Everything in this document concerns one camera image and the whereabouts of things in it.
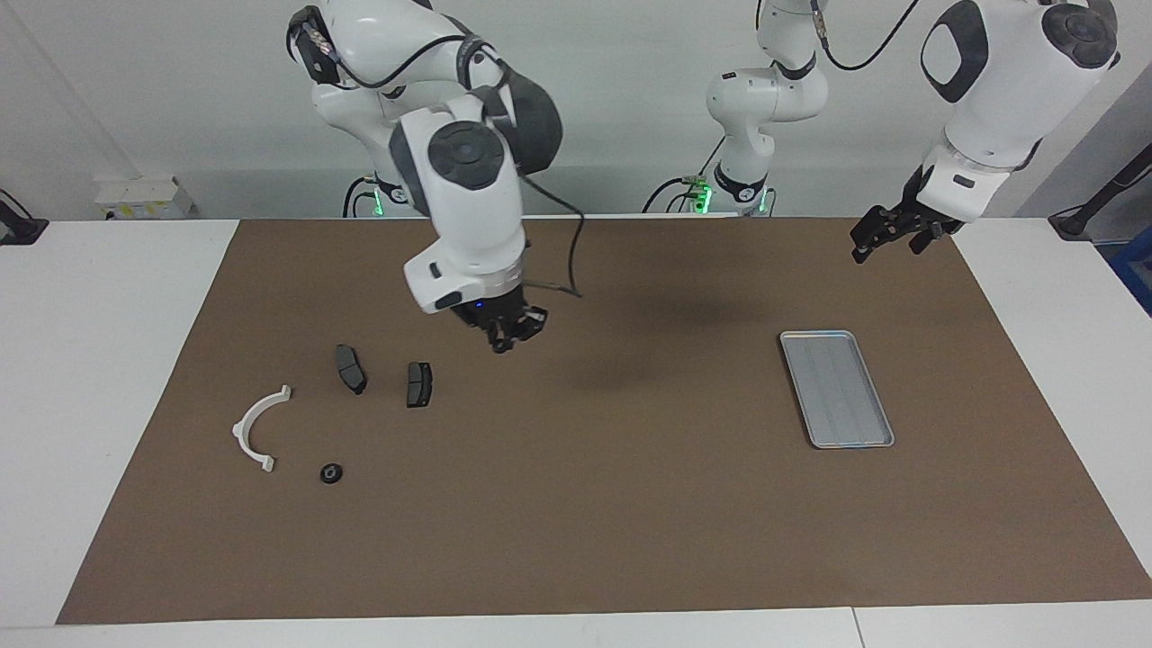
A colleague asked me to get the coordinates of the silver metal tray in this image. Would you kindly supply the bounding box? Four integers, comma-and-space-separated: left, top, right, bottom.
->
779, 330, 896, 449

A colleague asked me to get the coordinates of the white semicircular bracket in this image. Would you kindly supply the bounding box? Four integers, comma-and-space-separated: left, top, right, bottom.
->
232, 385, 293, 473

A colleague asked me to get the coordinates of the black right base cable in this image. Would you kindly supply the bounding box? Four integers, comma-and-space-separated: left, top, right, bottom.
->
342, 175, 379, 219

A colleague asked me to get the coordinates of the black base cable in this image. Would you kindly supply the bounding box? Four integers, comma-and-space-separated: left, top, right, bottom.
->
342, 175, 379, 219
642, 135, 725, 215

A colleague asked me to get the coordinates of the brown table mat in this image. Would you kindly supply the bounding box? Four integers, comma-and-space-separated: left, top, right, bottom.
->
56, 216, 1152, 625

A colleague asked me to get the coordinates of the long dark brake pad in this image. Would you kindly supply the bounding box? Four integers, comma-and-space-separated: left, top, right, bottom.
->
335, 345, 368, 396

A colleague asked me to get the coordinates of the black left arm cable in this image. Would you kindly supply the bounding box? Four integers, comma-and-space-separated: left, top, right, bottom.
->
810, 0, 919, 71

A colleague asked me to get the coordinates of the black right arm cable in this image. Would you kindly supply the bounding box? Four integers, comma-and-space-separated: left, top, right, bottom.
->
301, 22, 586, 300

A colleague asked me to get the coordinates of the black stand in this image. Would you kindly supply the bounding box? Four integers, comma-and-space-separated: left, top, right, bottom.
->
1048, 144, 1152, 240

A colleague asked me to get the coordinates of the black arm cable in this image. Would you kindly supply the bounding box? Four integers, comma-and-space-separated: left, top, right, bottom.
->
301, 22, 586, 300
810, 0, 919, 71

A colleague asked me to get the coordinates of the black left base cable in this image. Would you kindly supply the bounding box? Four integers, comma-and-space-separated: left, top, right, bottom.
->
642, 135, 725, 215

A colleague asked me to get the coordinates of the white socket box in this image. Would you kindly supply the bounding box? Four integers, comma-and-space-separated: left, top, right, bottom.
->
94, 175, 194, 221

